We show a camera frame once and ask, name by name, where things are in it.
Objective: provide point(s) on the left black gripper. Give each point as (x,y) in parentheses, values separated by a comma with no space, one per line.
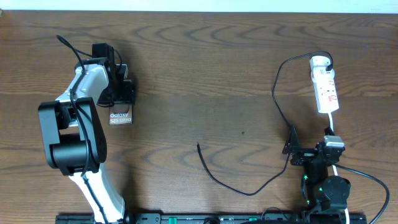
(130,93)

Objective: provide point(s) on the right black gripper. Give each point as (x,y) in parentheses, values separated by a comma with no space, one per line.
(304,154)

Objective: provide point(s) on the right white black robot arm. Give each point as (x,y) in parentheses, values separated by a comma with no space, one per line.
(324,192)

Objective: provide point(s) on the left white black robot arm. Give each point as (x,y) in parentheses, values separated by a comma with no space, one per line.
(73,137)

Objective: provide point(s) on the white power strip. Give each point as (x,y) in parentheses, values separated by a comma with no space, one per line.
(324,84)

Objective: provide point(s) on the black mounting rail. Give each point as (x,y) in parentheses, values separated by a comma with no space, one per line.
(156,218)

